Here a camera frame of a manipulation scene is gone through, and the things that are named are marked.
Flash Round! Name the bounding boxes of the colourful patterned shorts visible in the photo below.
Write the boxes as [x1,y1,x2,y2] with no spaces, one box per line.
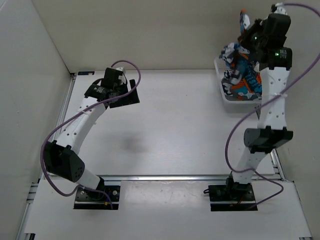
[218,9,263,101]

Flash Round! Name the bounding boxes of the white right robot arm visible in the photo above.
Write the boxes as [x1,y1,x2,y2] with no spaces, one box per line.
[224,12,293,200]

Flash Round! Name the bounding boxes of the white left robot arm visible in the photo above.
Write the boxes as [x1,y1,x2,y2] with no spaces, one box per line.
[41,67,140,200]

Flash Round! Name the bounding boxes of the dark label sticker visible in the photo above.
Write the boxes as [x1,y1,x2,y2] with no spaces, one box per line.
[77,71,95,76]

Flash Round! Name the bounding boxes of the white plastic mesh basket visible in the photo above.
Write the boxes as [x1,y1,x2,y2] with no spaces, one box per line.
[214,56,261,113]

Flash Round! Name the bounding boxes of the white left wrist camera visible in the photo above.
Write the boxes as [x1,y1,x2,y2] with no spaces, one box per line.
[116,66,126,83]

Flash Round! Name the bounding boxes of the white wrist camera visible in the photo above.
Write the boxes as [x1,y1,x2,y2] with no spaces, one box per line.
[116,66,126,83]
[270,2,287,15]

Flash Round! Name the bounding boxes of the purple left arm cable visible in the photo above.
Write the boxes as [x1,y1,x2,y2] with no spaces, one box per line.
[41,59,142,197]

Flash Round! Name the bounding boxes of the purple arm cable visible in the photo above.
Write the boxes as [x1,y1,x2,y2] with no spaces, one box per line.
[41,59,142,197]
[224,2,320,208]

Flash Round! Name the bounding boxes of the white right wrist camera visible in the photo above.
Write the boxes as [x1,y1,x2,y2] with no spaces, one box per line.
[270,2,287,15]

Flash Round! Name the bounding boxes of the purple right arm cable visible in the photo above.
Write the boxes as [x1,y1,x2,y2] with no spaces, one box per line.
[224,2,320,208]

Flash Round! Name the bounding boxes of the aluminium table edge rail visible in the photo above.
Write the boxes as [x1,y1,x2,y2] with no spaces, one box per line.
[99,173,285,183]

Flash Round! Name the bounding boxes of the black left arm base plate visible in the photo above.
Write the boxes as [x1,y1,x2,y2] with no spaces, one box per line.
[73,183,121,211]

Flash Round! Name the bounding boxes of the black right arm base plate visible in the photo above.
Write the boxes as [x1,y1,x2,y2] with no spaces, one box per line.
[203,184,258,212]

